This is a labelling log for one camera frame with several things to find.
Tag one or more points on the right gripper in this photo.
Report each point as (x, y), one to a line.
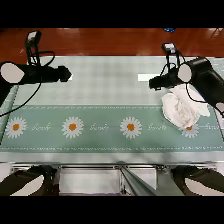
(165, 81)

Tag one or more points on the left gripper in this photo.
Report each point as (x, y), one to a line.
(63, 74)

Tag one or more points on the white garment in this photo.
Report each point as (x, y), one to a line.
(181, 106)

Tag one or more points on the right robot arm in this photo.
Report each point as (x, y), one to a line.
(206, 78)

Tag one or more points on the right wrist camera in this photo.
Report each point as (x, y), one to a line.
(169, 48)

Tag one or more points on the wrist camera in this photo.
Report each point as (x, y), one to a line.
(169, 48)
(32, 40)

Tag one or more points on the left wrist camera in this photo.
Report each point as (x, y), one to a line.
(32, 40)

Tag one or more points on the silver frame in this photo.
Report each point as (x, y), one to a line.
(90, 180)

